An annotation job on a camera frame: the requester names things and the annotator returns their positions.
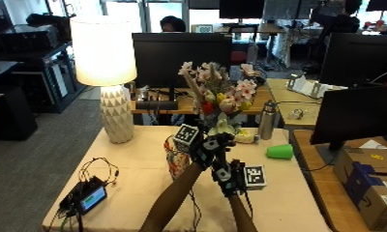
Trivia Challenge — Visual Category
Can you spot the black glove cable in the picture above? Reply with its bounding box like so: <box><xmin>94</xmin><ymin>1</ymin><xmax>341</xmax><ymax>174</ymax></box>
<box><xmin>189</xmin><ymin>188</ymin><xmax>203</xmax><ymax>232</ymax></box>

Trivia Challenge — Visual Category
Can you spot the white marker cube on left glove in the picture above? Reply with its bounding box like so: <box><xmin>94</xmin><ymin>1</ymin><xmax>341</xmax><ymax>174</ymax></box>
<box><xmin>173</xmin><ymin>123</ymin><xmax>202</xmax><ymax>150</ymax></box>

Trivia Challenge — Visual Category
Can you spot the black monitor on stand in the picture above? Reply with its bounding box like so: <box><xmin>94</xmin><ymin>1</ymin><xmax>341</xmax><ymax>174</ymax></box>
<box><xmin>131</xmin><ymin>31</ymin><xmax>234</xmax><ymax>102</ymax></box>

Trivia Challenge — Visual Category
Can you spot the white table lamp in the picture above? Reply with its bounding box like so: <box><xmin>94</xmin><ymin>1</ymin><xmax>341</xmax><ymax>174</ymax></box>
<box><xmin>69</xmin><ymin>15</ymin><xmax>139</xmax><ymax>145</ymax></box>

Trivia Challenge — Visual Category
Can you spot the white paper sheet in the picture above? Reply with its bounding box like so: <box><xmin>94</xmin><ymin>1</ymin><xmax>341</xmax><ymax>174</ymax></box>
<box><xmin>358</xmin><ymin>138</ymin><xmax>387</xmax><ymax>150</ymax></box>

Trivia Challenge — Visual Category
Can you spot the person's left hand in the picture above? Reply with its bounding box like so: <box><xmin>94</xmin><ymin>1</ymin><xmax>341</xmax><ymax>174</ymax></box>
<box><xmin>189</xmin><ymin>131</ymin><xmax>238</xmax><ymax>171</ymax></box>

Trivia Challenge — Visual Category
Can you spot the black monitor with grey foot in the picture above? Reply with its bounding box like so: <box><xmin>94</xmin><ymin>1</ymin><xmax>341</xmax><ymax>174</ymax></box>
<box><xmin>310</xmin><ymin>83</ymin><xmax>387</xmax><ymax>166</ymax></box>

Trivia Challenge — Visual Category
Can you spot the steel water bottle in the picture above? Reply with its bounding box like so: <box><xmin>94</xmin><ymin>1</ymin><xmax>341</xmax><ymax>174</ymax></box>
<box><xmin>258</xmin><ymin>100</ymin><xmax>281</xmax><ymax>141</ymax></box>

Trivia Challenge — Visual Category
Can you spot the black cable bundle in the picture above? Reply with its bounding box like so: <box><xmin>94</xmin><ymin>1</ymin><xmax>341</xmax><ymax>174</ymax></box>
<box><xmin>78</xmin><ymin>157</ymin><xmax>122</xmax><ymax>189</ymax></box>

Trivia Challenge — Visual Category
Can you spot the black background monitor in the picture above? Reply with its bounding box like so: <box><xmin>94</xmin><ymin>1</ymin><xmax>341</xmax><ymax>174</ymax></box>
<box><xmin>218</xmin><ymin>0</ymin><xmax>266</xmax><ymax>20</ymax></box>

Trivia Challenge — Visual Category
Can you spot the white marker cube on glove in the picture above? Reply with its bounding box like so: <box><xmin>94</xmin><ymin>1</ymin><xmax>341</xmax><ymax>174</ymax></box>
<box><xmin>243</xmin><ymin>164</ymin><xmax>269</xmax><ymax>191</ymax></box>
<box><xmin>173</xmin><ymin>123</ymin><xmax>202</xmax><ymax>150</ymax></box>

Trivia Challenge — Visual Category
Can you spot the white marker cube on right glove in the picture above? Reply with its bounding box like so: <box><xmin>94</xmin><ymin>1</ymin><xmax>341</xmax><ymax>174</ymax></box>
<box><xmin>243</xmin><ymin>164</ymin><xmax>269</xmax><ymax>191</ymax></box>

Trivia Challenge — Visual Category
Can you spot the mixed flower bouquet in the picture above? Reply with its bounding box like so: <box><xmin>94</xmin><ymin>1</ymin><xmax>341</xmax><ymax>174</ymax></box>
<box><xmin>177</xmin><ymin>60</ymin><xmax>261</xmax><ymax>138</ymax></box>

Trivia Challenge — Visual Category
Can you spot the person's right hand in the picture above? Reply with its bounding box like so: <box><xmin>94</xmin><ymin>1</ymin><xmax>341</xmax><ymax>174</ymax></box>
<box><xmin>211</xmin><ymin>158</ymin><xmax>250</xmax><ymax>198</ymax></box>

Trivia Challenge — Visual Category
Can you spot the black shelf unit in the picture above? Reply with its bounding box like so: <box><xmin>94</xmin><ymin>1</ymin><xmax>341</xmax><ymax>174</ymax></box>
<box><xmin>0</xmin><ymin>41</ymin><xmax>89</xmax><ymax>114</ymax></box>

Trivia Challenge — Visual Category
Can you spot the small shiny object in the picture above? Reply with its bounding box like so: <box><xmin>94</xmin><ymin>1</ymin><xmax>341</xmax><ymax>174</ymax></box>
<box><xmin>289</xmin><ymin>107</ymin><xmax>309</xmax><ymax>121</ymax></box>

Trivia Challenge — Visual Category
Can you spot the large black monitor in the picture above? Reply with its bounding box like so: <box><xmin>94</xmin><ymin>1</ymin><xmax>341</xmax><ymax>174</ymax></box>
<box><xmin>319</xmin><ymin>31</ymin><xmax>387</xmax><ymax>89</ymax></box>

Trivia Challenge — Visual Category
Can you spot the black soundbar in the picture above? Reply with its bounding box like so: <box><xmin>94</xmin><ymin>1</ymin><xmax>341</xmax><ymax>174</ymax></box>
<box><xmin>135</xmin><ymin>99</ymin><xmax>179</xmax><ymax>111</ymax></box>

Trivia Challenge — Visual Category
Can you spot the green plastic cup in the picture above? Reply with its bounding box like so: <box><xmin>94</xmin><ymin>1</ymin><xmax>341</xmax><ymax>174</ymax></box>
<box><xmin>265</xmin><ymin>143</ymin><xmax>295</xmax><ymax>160</ymax></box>

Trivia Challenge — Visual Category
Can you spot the black printer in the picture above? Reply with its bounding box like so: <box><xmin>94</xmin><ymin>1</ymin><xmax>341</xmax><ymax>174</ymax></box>
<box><xmin>0</xmin><ymin>23</ymin><xmax>61</xmax><ymax>53</ymax></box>

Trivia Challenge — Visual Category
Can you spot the black computer tower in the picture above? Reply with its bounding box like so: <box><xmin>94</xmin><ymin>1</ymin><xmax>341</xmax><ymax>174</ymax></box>
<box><xmin>0</xmin><ymin>84</ymin><xmax>39</xmax><ymax>142</ymax></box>

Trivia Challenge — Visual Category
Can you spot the light wooden desk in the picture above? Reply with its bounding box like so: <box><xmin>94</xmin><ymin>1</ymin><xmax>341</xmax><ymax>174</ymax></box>
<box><xmin>266</xmin><ymin>77</ymin><xmax>330</xmax><ymax>131</ymax></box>

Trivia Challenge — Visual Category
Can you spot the colourful patterned vase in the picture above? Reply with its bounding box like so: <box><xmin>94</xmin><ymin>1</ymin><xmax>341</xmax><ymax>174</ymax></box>
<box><xmin>163</xmin><ymin>134</ymin><xmax>193</xmax><ymax>181</ymax></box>

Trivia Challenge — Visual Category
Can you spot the white paper holder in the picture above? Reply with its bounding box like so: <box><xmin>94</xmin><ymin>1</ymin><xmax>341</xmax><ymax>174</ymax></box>
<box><xmin>286</xmin><ymin>72</ymin><xmax>349</xmax><ymax>100</ymax></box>

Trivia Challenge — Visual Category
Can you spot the black device with lit screen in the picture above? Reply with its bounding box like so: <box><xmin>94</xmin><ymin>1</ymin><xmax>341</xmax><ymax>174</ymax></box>
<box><xmin>58</xmin><ymin>176</ymin><xmax>110</xmax><ymax>217</ymax></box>

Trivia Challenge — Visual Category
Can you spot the cardboard box with blue tape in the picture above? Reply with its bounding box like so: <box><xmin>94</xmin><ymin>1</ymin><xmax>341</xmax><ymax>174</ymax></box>
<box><xmin>331</xmin><ymin>147</ymin><xmax>387</xmax><ymax>232</ymax></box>

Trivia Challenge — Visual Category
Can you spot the small yellow and white object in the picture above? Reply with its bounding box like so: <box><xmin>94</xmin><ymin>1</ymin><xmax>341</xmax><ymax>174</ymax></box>
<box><xmin>234</xmin><ymin>128</ymin><xmax>259</xmax><ymax>145</ymax></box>

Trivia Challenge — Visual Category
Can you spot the brown wooden desk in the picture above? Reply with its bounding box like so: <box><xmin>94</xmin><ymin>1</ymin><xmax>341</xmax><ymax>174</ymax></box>
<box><xmin>290</xmin><ymin>129</ymin><xmax>387</xmax><ymax>232</ymax></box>

